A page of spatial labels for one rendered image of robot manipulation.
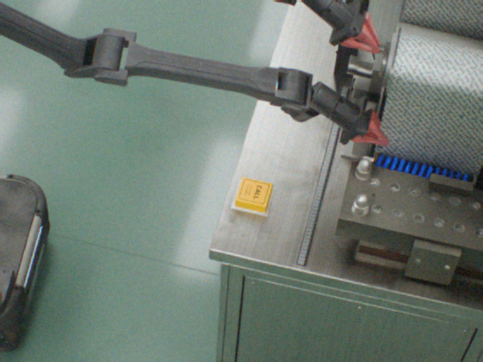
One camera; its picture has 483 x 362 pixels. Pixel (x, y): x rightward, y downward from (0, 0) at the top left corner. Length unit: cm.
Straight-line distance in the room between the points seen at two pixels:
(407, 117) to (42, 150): 173
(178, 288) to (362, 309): 106
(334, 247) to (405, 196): 20
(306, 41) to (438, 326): 82
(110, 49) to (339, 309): 76
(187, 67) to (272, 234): 42
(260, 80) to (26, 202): 124
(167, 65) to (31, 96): 172
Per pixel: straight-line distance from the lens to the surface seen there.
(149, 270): 330
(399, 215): 220
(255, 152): 242
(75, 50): 214
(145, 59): 212
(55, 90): 380
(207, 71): 212
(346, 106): 219
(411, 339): 240
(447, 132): 221
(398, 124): 221
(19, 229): 313
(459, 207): 224
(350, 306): 232
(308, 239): 229
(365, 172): 222
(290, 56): 264
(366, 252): 227
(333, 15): 209
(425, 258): 219
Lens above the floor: 276
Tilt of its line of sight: 52 degrees down
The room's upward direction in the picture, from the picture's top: 5 degrees clockwise
